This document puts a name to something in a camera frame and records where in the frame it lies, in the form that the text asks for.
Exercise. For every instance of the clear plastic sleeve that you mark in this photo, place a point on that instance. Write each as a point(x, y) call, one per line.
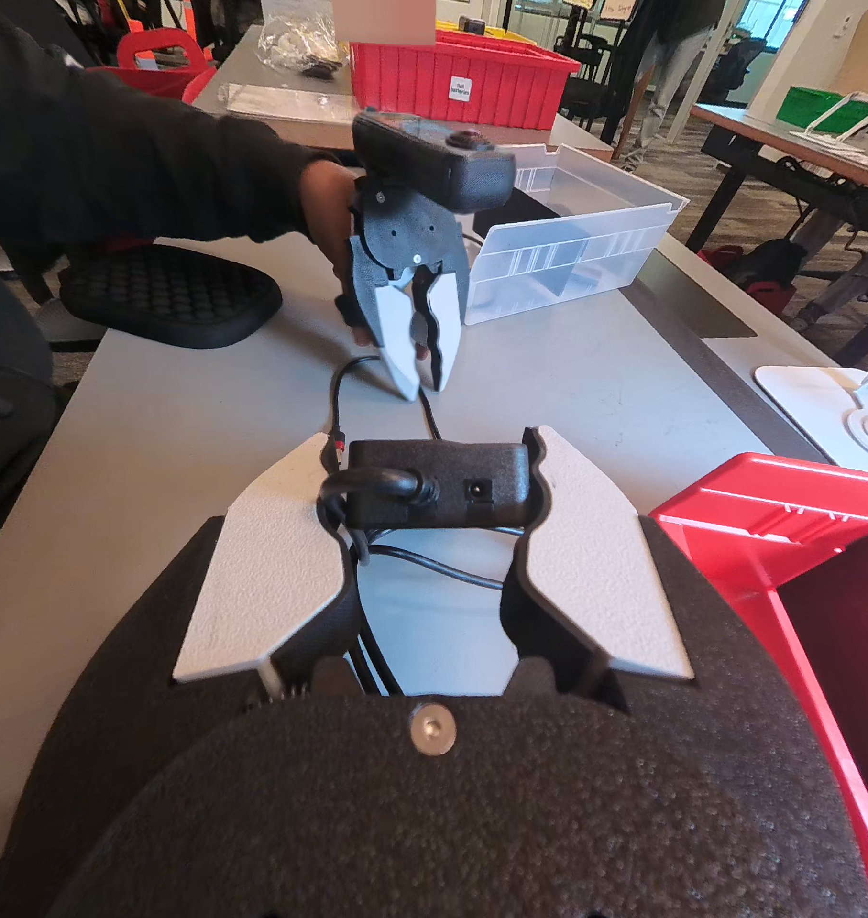
point(283, 100)

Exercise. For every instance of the person's left hand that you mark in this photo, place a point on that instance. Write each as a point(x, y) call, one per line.
point(326, 208)

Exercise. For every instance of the clear plastic bin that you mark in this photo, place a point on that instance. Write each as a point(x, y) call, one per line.
point(584, 251)

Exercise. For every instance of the red ridged bin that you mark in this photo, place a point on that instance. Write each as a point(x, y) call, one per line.
point(405, 79)

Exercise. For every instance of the red plastic bin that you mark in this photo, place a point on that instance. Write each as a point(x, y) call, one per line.
point(749, 531)

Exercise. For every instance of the black seat cushion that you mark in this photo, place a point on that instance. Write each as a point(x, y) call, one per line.
point(168, 294)

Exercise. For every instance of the red bag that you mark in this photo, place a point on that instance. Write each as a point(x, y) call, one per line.
point(713, 257)

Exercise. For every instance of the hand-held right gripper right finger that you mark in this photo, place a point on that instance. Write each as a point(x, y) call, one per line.
point(599, 574)

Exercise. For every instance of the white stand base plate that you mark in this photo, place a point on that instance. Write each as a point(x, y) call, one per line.
point(799, 401)

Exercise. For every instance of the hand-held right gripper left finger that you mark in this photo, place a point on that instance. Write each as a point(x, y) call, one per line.
point(269, 574)

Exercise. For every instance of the person's left forearm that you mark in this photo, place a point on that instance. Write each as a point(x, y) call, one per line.
point(154, 165)

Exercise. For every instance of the yellow plastic bin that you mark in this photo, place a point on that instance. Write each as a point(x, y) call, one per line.
point(505, 34)

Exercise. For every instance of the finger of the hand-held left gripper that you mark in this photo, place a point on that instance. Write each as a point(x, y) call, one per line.
point(394, 337)
point(448, 308)

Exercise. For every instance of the green box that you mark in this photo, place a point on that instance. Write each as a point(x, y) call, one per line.
point(807, 107)

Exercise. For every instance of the black usb hub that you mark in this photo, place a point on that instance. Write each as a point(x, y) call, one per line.
point(448, 459)

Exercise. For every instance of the clear plastic bag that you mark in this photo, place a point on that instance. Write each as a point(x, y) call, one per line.
point(297, 46)

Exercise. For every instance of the wooden table with black legs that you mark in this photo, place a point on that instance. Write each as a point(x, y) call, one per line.
point(764, 129)

